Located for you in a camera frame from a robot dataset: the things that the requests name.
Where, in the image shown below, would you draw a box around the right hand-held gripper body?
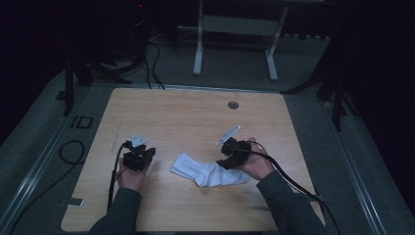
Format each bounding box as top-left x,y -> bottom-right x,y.
215,124 -> 253,166

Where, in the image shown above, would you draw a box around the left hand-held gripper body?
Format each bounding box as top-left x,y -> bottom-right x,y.
121,132 -> 155,172

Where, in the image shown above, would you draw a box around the person's left hand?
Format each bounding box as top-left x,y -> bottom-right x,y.
116,158 -> 152,193

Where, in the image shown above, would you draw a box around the person's right hand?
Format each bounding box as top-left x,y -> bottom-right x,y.
237,136 -> 276,182

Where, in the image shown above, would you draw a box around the black metal stand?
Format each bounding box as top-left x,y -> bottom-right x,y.
280,65 -> 360,132
62,48 -> 133,118

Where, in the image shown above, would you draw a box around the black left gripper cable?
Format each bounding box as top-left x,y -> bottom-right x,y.
107,141 -> 129,211

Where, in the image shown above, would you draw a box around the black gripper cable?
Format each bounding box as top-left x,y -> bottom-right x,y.
107,141 -> 129,211
228,140 -> 343,235

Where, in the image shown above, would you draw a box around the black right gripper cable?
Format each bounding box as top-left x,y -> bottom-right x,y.
228,140 -> 343,235

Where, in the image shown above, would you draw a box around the black floor cable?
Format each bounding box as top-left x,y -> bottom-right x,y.
6,139 -> 86,235

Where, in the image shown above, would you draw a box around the black background cables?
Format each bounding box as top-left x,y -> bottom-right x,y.
142,38 -> 166,90

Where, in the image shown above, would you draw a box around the metal floor rail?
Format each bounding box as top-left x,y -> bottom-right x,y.
0,114 -> 79,231
321,99 -> 390,235

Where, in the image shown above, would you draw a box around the white desk frame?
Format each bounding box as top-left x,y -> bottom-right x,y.
193,0 -> 290,82

